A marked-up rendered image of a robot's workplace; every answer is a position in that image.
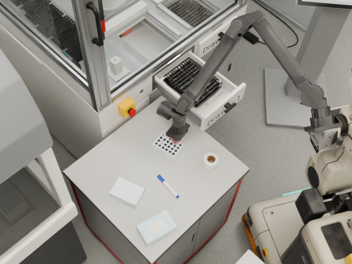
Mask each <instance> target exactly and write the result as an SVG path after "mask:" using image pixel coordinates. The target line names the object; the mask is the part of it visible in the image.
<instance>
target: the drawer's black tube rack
mask: <svg viewBox="0 0 352 264"><path fill-rule="evenodd" d="M189 59H190V60H189ZM186 60H188V61H186ZM185 62H186V63H185ZM183 63H184V64H183ZM194 63H195V64H194ZM178 66H180V67H178ZM199 67H201V68H202V66H200V65H199V64H198V63H196V62H195V61H194V60H192V59H191V58H190V57H188V58H187V59H185V60H184V61H182V62H181V63H180V64H178V65H177V66H176V67H175V68H173V69H172V70H171V71H173V72H171V71H169V72H168V73H167V74H169V73H171V74H169V75H167V74H165V75H164V77H165V76H167V77H165V79H164V80H163V81H164V82H166V83H167V85H169V86H170V87H172V88H173V89H174V90H175V91H177V92H178V93H179V94H180V95H182V94H183V93H184V92H185V91H186V89H187V88H188V87H189V85H190V84H191V83H192V82H193V80H194V79H195V78H196V76H197V75H198V73H199V72H200V70H201V68H199ZM176 68H177V69H176ZM174 70H175V71H174ZM214 78H215V79H214ZM216 80H218V81H219V79H218V78H216V77H215V76H214V77H213V78H212V79H211V81H210V83H209V84H208V85H207V87H206V88H205V90H204V91H203V93H204V92H205V91H207V90H208V89H209V88H210V87H212V86H213V85H214V84H215V83H216V82H218V81H216ZM221 87H222V86H220V87H219V86H218V87H217V88H216V89H215V90H213V91H212V92H211V93H210V94H208V95H207V96H206V97H204V98H203V99H202V100H201V101H200V102H198V103H196V105H195V106H194V107H198V106H199V105H201V104H202V103H203V102H204V101H205V100H207V99H208V98H209V97H210V96H212V95H213V94H214V93H215V92H216V91H218V90H219V89H220V88H221Z"/></svg>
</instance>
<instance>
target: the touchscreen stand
mask: <svg viewBox="0 0 352 264"><path fill-rule="evenodd" d="M350 11H351V9H340V8H328V7H316V8H315V10H314V13H313V15H312V18H311V21H310V23H309V26H308V28H307V30H306V33H305V35H304V38H303V41H302V43H301V46H300V48H299V51H298V53H297V55H296V60H297V61H298V63H299V64H300V65H301V67H302V68H303V70H304V71H305V72H306V73H307V75H308V76H309V77H310V79H311V82H312V84H316V85H319V86H320V87H321V88H322V89H323V91H324V98H326V99H327V106H329V103H328V95H327V87H326V80H325V73H321V71H322V69H323V67H324V65H325V63H326V60H327V58H328V56H329V54H330V52H331V50H332V48H333V46H334V44H335V42H336V40H337V38H338V36H339V34H340V32H341V30H342V28H343V26H344V23H345V21H346V19H347V17H348V15H349V13H350ZM264 83H265V109H266V126H276V127H287V128H299V129H304V127H307V126H310V125H311V123H310V118H311V117H312V113H311V109H312V108H311V107H307V106H305V105H301V104H300V103H301V99H300V95H301V92H300V90H299V89H297V88H296V87H295V85H294V84H293V82H292V80H291V79H290V77H289V76H288V75H287V73H286V72H285V70H282V69H270V68H265V69H264Z"/></svg>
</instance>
